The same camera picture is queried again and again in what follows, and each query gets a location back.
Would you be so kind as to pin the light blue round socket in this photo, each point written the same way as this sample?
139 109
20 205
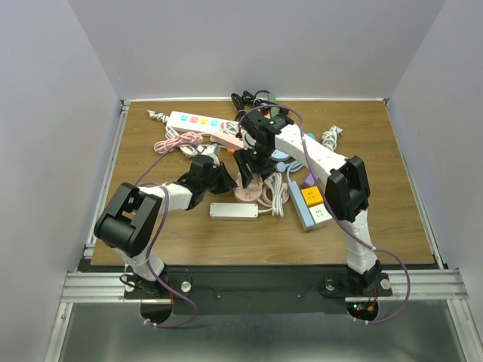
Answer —
279 156

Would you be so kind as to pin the purple power strip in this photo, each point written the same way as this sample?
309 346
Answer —
309 181

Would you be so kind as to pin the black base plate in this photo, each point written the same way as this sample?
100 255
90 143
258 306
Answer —
280 289

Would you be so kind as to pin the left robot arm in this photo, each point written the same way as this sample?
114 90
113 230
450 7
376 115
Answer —
127 222

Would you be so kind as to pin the plain white power strip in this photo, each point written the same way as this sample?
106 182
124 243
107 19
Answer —
234 211

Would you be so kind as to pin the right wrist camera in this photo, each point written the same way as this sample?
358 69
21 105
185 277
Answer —
248 141

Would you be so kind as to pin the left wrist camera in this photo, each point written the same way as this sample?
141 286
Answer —
212 150

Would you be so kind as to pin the white cube socket adapter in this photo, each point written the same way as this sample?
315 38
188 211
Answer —
321 217

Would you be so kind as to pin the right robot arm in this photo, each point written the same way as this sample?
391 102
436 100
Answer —
343 183

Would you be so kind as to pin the teal usb power strip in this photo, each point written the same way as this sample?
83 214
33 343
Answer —
312 136

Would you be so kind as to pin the light blue power strip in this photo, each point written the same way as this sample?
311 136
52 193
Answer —
301 208

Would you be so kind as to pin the white strip with coloured sockets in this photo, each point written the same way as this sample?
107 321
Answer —
185 122

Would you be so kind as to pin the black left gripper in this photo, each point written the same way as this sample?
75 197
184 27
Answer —
226 182

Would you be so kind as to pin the green power strip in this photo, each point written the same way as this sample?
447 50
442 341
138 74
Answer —
273 100

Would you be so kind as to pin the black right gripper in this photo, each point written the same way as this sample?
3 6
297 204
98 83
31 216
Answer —
245 174

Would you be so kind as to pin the yellow cube socket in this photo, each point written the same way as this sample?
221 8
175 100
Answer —
312 196

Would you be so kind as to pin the pink power strip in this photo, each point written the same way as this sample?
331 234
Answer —
227 140

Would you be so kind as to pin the pink round socket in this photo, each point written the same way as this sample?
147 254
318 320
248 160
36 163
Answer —
251 193

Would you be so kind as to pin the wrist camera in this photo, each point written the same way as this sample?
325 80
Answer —
248 141
212 150

